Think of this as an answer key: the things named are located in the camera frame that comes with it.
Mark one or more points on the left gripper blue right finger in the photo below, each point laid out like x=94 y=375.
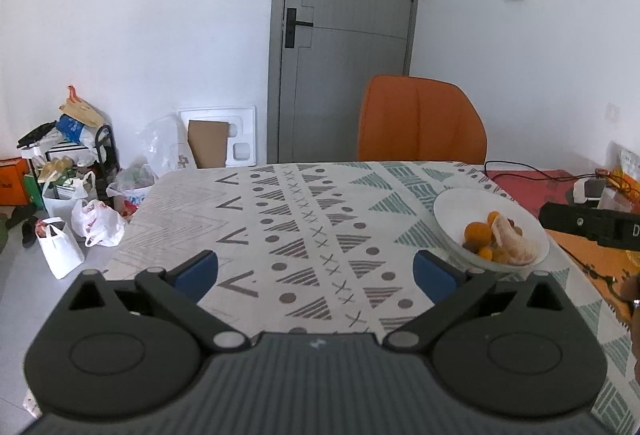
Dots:
x=435 y=278

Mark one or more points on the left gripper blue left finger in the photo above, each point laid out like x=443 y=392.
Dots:
x=196 y=276

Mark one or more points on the small tangerine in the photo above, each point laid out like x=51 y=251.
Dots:
x=486 y=253

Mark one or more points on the large orange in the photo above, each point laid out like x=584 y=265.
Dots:
x=478 y=232

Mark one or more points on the peeled pomelo segment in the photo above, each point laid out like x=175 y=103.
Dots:
x=521 y=251

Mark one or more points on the dark red plum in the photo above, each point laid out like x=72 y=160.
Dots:
x=471 y=246

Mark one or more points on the yellow-brown round fruit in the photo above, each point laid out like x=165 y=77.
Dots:
x=500 y=255

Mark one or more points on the person's right hand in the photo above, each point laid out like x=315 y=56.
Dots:
x=630 y=292

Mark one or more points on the frosted plastic cup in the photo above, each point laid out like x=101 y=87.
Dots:
x=614 y=200

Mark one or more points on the red orange cartoon mat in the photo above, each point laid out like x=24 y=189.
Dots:
x=604 y=267

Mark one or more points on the white power adapter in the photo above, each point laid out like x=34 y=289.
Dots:
x=588 y=191

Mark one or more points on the yellow snack bag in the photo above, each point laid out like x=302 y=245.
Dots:
x=624 y=169

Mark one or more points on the white ceramic plate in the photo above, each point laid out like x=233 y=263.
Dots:
x=455 y=208

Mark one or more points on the white red plastic bag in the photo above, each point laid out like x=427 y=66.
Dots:
x=97 y=223

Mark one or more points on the patterned white tablecloth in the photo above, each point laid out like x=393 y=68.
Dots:
x=315 y=324

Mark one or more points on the white bucket with bag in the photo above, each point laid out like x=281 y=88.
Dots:
x=130 y=187

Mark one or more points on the white paper bag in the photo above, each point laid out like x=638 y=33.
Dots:
x=59 y=246

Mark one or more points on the clear plastic bag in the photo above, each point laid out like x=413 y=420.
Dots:
x=165 y=146

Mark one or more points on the brown cardboard box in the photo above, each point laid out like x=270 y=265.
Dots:
x=208 y=141

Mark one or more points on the white foam packaging board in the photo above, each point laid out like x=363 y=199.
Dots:
x=241 y=149

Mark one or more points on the black metal rack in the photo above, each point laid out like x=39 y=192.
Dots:
x=107 y=164

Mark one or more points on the white tote bag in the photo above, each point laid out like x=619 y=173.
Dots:
x=60 y=199

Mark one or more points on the orange chair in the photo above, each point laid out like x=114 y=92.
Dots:
x=406 y=118

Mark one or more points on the orange box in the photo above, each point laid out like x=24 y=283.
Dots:
x=12 y=189

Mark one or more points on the grey door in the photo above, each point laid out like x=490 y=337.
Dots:
x=315 y=94

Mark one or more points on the white wall socket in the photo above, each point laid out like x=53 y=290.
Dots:
x=612 y=113

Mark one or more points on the black door handle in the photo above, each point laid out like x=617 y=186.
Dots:
x=297 y=33

